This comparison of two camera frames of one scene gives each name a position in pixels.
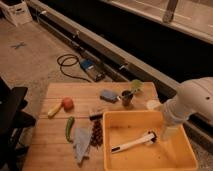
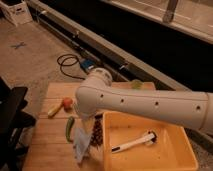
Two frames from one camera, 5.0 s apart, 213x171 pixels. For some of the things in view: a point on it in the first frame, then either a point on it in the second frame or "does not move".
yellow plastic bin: [122, 126] does not move
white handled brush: [150, 138] does not move
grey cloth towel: [81, 140] does not move
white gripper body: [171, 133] -> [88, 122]
